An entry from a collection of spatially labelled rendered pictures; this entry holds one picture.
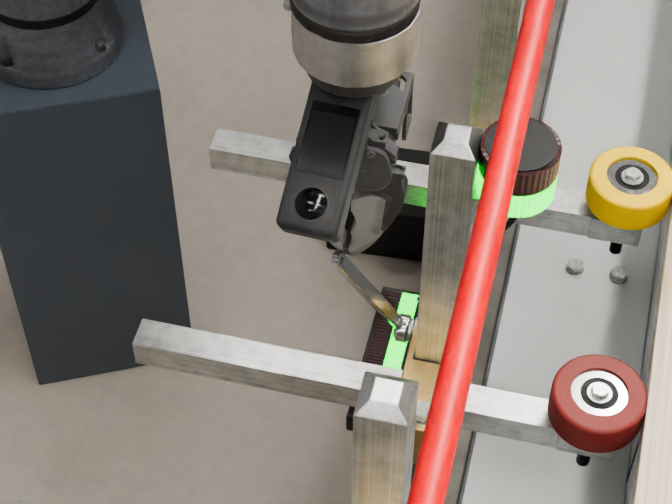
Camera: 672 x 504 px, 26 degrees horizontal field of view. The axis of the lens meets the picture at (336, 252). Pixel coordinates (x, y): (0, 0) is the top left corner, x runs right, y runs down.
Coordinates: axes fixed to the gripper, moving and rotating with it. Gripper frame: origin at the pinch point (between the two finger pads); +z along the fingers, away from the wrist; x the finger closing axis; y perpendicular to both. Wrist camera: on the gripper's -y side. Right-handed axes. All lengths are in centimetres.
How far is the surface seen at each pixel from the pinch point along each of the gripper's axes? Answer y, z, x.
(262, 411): 46, 101, 24
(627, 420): -3.9, 10.5, -24.7
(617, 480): 8.0, 39.2, -26.7
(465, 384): -53, -63, -15
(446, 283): 0.7, 2.8, -8.2
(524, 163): 0.6, -13.0, -13.1
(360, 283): 0.7, 5.0, -1.0
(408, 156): 93, 89, 11
